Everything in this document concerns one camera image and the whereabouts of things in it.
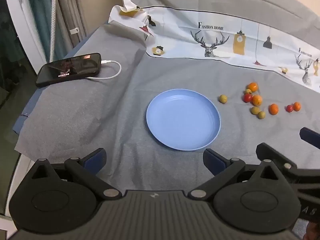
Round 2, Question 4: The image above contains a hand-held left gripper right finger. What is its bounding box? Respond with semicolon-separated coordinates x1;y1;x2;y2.
187;149;283;201

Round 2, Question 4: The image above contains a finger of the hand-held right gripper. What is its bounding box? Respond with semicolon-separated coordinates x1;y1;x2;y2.
299;127;320;145
256;142;298;173

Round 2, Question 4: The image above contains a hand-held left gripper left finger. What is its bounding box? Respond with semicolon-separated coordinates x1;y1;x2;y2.
31;148;122;201

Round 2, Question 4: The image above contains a blue plate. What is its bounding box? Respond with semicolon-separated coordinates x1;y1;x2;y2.
146;88;221;151

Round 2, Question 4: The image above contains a grey blanket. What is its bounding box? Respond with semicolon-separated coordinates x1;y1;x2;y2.
15;0;320;240

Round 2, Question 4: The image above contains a black smartphone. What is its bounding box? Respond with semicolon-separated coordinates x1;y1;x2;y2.
35;53;102;88

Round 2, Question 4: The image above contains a white deer printed cloth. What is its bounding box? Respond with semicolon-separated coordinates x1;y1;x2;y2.
108;0;320;94

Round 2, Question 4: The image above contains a white dotted pole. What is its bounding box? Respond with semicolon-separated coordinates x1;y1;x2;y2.
49;0;58;63

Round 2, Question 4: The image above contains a teal curtain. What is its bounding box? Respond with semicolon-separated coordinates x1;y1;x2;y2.
25;0;66;60

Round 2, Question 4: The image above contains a grey curtain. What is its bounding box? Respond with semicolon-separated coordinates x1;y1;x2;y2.
55;0;100;48

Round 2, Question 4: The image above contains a white charging cable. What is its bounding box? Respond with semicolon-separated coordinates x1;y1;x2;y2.
86;60;122;81

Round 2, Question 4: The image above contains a white door frame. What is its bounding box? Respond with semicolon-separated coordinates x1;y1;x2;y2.
5;0;48;68

